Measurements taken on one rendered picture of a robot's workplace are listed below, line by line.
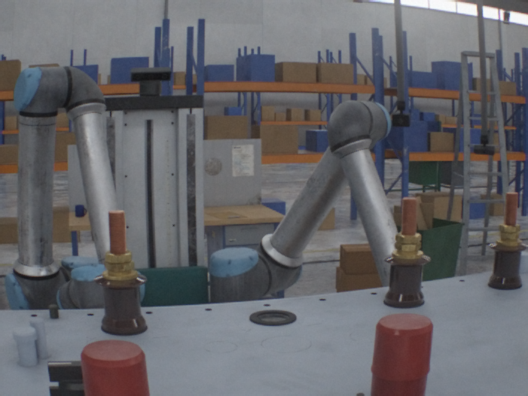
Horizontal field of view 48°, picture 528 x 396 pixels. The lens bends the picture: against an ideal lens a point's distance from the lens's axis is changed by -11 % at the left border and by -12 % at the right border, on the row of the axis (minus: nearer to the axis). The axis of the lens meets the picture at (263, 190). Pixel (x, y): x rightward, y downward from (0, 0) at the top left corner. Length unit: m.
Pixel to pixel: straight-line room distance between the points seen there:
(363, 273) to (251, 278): 3.20
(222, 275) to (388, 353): 1.30
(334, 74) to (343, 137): 7.77
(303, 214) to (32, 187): 0.83
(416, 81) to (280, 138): 2.35
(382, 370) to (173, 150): 1.50
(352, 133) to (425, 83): 8.47
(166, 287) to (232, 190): 3.98
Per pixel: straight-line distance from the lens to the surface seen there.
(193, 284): 2.12
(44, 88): 1.71
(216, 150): 5.97
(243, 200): 6.07
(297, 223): 2.02
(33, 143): 1.74
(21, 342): 0.96
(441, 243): 5.45
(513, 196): 1.38
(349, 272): 5.13
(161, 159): 2.12
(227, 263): 1.98
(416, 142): 10.21
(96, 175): 1.70
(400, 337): 0.72
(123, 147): 2.10
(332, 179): 1.94
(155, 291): 2.10
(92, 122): 1.74
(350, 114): 1.78
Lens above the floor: 1.73
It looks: 7 degrees down
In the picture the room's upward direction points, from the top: straight up
